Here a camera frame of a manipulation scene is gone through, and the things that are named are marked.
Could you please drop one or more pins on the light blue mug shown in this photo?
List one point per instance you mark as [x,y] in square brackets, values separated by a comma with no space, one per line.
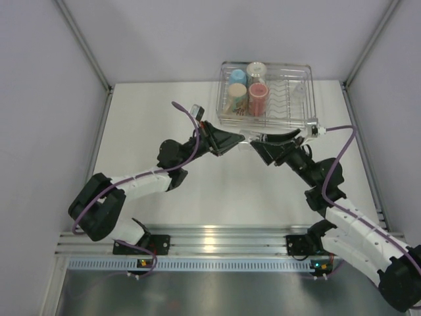
[237,76]

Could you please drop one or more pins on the pink ghost pattern mug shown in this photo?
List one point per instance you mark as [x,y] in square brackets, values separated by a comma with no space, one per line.
[258,95]

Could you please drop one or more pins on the perforated cable duct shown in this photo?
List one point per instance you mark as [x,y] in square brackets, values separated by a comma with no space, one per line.
[189,265]

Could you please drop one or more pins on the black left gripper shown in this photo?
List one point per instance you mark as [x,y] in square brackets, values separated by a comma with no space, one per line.
[216,141]

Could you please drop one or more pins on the clear plastic cup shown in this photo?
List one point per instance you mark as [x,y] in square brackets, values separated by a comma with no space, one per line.
[299,93]
[250,136]

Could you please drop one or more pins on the metal wire dish rack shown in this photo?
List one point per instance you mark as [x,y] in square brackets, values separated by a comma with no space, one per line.
[281,78]

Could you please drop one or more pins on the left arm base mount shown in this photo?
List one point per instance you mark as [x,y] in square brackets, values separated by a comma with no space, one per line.
[159,244]

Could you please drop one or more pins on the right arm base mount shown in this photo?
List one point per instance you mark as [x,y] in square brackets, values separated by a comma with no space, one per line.
[301,245]

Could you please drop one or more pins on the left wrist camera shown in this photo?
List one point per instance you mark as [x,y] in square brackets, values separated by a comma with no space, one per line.
[197,112]

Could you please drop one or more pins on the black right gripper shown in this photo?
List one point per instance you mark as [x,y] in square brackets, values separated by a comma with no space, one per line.
[270,152]

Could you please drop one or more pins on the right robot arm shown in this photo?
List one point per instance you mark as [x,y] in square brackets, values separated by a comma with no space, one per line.
[390,264]

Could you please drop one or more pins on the aluminium mounting rail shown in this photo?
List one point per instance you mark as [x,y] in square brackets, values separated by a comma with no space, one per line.
[197,241]

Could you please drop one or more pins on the beige coral pattern mug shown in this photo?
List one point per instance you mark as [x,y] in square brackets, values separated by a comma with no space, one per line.
[236,102]

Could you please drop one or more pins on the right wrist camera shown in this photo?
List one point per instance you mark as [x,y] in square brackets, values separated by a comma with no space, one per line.
[314,129]

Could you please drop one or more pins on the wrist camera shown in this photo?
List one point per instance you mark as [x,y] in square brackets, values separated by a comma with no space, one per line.
[314,129]
[197,112]

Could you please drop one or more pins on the white floral mug orange inside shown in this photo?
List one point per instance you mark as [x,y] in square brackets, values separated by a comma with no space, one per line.
[256,73]

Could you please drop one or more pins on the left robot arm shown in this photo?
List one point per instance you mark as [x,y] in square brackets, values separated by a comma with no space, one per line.
[98,208]

